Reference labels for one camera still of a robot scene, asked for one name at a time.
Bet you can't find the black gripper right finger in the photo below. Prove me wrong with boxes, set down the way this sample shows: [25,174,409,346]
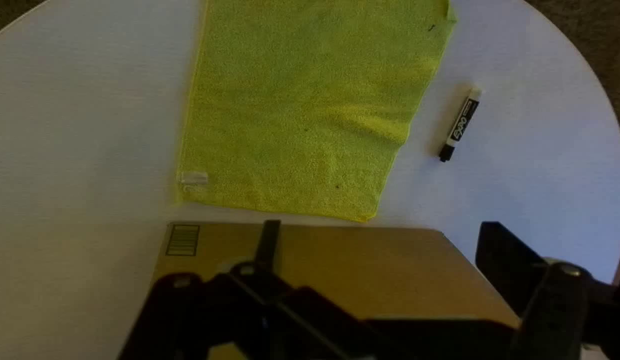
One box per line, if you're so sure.
[476,223,620,360]

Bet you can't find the black dry-erase marker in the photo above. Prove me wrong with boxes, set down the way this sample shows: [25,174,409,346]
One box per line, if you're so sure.
[439,89,483,162]

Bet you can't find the brown cardboard box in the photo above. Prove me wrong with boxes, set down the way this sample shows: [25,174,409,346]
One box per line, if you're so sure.
[153,221,522,360]

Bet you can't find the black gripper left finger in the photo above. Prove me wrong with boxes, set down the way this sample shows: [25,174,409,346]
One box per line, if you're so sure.
[119,221,364,360]

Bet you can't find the yellow-green microfiber towel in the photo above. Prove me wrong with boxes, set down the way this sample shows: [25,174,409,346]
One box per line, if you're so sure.
[177,0,456,223]

